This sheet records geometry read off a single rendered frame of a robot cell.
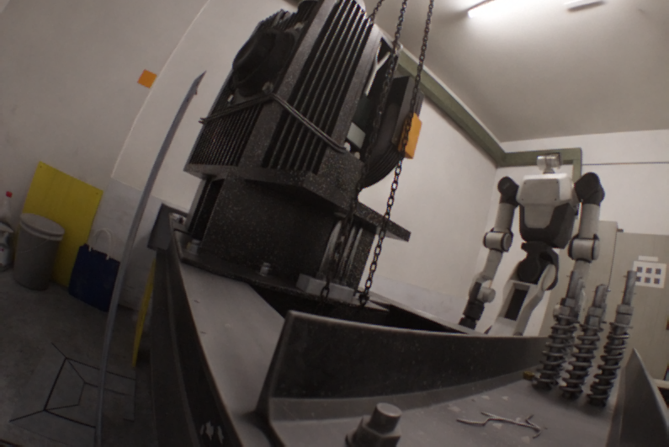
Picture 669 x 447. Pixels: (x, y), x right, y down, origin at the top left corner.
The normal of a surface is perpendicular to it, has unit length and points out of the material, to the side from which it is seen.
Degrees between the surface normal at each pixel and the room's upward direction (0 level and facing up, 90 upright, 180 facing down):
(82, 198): 87
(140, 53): 90
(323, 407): 50
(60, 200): 87
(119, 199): 90
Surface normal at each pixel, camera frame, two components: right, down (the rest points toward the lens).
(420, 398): 0.61, -0.58
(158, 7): 0.53, 0.01
